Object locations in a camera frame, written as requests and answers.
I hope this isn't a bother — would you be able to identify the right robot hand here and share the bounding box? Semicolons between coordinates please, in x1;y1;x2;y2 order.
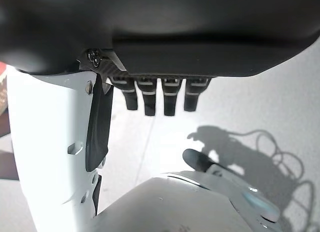
0;0;320;232

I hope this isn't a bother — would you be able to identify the right robot leg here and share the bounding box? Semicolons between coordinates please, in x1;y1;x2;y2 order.
94;148;283;232

